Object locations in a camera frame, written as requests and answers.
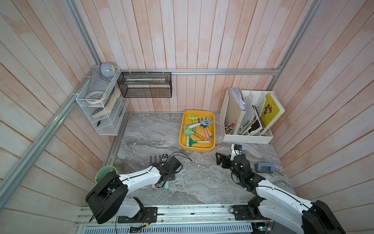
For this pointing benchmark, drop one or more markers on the light green rake wooden handle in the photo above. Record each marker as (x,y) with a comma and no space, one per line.
(195,122)

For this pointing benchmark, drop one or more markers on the white wire mesh shelf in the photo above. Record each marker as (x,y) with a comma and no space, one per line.
(108,125)

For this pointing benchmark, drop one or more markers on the yellow plastic storage box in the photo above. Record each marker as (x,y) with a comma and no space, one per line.
(198,131)

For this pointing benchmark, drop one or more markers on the bundle of pens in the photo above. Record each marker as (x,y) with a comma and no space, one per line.
(230,128)

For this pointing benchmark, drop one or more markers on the purple rake pink handle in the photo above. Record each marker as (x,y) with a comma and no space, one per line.
(206,134)

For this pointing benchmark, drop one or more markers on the grey folder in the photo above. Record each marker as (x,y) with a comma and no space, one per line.
(249,116)

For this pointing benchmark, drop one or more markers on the purple fork pink handle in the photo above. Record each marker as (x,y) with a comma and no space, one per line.
(154,162)

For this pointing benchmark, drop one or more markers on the green plastic cup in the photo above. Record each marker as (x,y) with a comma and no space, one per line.
(104,171)

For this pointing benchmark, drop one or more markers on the light green rake wood handle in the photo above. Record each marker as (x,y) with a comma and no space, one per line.
(197,135)

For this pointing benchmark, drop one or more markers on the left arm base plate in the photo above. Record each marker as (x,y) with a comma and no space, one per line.
(145,215)

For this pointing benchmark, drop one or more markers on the yellow book with mushroom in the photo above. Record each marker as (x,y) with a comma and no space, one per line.
(271,112)

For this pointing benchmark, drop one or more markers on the grey round clock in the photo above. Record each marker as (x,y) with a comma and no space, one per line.
(107,70)

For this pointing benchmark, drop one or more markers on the white plastic file organizer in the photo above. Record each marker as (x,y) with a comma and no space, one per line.
(231,113)

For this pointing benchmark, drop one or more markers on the dark blue rake yellow handle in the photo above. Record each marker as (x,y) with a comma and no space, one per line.
(210,133)

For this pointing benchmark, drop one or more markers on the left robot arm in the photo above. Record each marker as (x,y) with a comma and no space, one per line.
(109,199)

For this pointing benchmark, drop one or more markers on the dark green rake wooden handle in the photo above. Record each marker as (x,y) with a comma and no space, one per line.
(195,142)

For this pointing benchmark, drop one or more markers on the black mesh wall basket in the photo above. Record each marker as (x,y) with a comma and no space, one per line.
(145,84)

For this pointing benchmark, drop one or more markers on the light blue fork white handle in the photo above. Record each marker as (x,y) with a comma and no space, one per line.
(204,123)

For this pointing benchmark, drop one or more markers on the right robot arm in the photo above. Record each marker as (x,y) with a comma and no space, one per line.
(299,215)

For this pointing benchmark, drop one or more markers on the roll of tape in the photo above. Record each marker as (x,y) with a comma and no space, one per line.
(94,97)

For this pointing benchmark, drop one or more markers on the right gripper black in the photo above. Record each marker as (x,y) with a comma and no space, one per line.
(227,160)

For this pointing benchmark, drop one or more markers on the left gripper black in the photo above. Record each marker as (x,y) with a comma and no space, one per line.
(173,176)

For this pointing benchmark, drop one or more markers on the white papers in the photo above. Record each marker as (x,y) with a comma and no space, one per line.
(237,95)

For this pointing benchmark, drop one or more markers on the blue grey small device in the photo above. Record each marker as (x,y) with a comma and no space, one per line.
(264,167)

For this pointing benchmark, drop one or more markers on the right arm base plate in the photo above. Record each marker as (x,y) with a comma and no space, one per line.
(246,212)

